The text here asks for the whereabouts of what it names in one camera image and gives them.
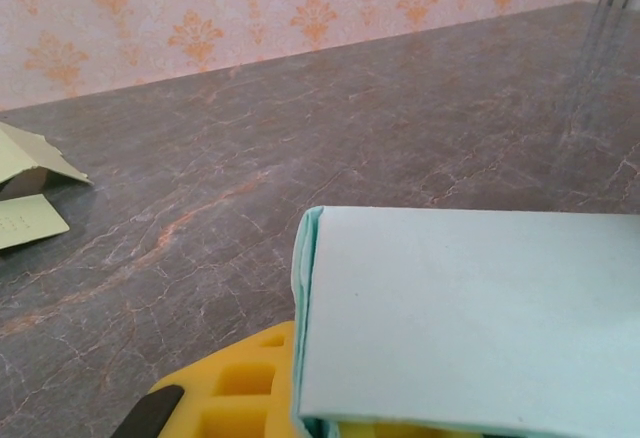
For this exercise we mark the light green paper box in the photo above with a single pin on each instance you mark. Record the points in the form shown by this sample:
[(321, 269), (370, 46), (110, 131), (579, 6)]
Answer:
[(20, 153)]

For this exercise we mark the light blue paper box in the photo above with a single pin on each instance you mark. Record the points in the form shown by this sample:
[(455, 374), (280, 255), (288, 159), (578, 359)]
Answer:
[(450, 308)]

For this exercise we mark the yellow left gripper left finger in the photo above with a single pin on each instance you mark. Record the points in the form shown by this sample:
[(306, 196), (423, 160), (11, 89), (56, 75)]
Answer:
[(240, 408)]

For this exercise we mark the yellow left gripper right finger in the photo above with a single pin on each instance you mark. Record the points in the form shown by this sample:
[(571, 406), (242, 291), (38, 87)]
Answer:
[(400, 432)]

